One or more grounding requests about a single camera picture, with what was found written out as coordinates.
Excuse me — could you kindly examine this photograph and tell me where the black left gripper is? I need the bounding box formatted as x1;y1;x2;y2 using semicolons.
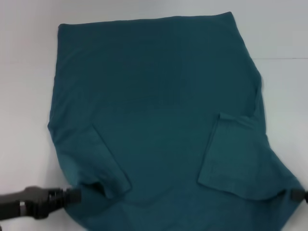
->
0;185;83;220

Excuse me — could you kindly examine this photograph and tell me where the teal blue t-shirt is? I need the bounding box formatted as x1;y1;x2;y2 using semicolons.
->
47;11;304;231

